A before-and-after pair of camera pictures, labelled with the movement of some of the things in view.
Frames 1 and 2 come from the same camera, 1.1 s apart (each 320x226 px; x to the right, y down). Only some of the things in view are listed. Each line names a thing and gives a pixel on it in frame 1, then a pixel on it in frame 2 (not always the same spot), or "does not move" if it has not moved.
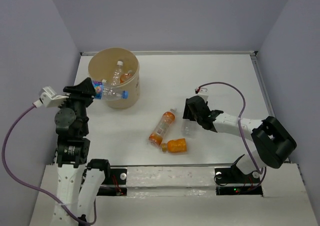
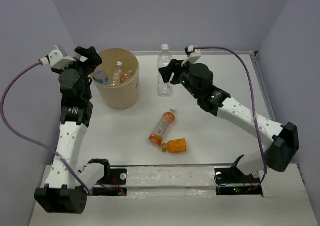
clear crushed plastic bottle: [189, 128] → [165, 58]
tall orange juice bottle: [167, 119] does not move
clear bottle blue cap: [103, 91] → [100, 75]
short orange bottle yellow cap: [176, 145] does not move
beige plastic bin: [102, 65] does not move
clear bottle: [116, 78] does not move
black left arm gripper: [84, 90] → [91, 53]
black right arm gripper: [187, 113] → [167, 71]
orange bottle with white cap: [124, 76] does not move
